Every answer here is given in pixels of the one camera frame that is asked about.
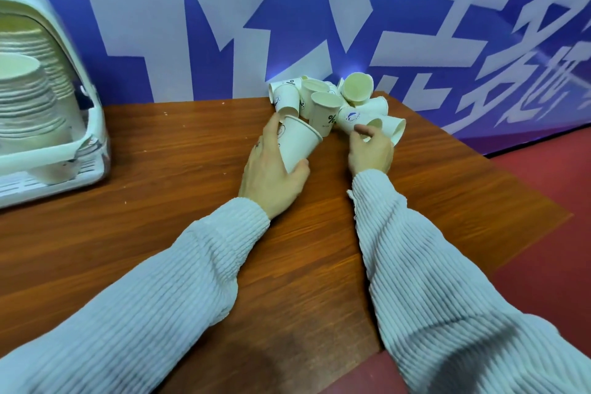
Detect person's left hand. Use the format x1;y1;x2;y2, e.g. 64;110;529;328
238;112;311;220

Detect person's right hand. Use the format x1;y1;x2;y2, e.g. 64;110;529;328
347;123;394;177

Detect white drinking cup blue logo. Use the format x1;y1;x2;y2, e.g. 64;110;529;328
336;105;384;143

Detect white paper drinking cup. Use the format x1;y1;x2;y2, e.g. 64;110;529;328
277;115;324;174

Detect person's right forearm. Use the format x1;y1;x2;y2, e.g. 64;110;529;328
347;170;591;394

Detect person's left forearm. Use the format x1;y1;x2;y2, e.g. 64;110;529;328
0;197;271;394

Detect pile of white paper cups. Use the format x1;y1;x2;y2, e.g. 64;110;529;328
269;72;407;147

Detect blue banner white characters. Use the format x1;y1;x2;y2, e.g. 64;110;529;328
0;0;591;156

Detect stack of nested beige cups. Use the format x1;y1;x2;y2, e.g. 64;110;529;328
0;26;88;184

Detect white plastic cup cabinet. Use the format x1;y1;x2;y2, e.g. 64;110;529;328
0;0;111;210

